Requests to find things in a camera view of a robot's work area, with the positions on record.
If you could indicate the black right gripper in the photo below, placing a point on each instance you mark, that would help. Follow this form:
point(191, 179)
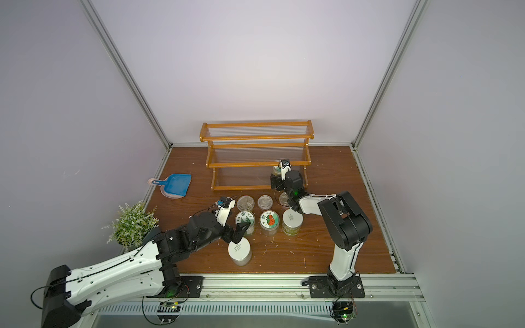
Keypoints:
point(279, 180)

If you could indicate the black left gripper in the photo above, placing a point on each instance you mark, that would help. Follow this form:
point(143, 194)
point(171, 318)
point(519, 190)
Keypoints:
point(230, 228)

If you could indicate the green mimosa seed jar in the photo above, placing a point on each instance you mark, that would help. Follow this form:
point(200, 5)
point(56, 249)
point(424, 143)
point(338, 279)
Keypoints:
point(246, 217)

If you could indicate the clear grey seed cup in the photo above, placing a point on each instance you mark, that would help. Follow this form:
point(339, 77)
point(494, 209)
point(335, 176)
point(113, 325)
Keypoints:
point(283, 199)

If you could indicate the red seed cup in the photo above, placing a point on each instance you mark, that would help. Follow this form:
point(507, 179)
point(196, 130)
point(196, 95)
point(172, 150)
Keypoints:
point(265, 202)

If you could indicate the yellow seed cup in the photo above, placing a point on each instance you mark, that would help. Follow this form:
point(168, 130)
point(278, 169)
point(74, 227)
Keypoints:
point(246, 203)

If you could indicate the white-lid jar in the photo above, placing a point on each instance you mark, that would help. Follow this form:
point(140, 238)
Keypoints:
point(240, 253)

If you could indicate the strawberry lid seed jar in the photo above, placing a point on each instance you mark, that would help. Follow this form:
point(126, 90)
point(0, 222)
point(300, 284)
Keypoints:
point(269, 221)

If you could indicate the green yellow label jar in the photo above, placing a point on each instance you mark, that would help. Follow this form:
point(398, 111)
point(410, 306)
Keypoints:
point(292, 222)

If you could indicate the teal-lid jar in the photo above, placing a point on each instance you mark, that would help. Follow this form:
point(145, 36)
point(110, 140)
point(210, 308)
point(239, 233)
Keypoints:
point(277, 170)

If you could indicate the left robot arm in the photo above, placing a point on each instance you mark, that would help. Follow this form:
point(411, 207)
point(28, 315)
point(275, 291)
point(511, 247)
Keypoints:
point(149, 271)

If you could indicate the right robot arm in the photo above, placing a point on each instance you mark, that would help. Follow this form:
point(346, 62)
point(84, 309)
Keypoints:
point(346, 222)

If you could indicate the orange wooden three-tier shelf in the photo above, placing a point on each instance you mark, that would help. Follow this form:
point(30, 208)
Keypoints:
point(243, 155)

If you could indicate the blue plastic dustpan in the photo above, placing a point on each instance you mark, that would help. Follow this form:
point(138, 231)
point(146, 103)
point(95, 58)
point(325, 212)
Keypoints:
point(178, 184)

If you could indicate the small green potted plant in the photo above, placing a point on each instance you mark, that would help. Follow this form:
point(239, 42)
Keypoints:
point(132, 225)

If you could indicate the left circuit board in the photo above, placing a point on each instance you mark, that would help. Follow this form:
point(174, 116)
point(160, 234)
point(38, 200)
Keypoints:
point(168, 312)

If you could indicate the circuit board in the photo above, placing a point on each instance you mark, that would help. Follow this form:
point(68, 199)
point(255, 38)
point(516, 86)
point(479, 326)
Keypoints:
point(168, 312)
point(343, 312)

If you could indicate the right circuit board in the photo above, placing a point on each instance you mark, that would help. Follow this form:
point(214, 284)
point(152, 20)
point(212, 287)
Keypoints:
point(343, 312)

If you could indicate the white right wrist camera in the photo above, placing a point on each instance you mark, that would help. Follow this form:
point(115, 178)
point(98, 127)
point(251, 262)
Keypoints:
point(284, 167)

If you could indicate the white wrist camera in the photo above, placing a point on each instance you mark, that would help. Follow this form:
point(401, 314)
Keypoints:
point(284, 167)
point(224, 206)

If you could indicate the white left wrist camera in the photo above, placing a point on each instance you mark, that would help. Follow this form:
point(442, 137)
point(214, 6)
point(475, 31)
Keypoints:
point(224, 206)

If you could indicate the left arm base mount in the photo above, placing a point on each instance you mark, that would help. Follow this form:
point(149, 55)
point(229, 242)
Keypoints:
point(183, 287)

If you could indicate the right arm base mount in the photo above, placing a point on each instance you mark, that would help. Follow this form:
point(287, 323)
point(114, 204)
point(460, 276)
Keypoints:
point(327, 287)

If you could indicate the aluminium front rail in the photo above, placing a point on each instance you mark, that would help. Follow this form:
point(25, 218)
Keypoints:
point(265, 295)

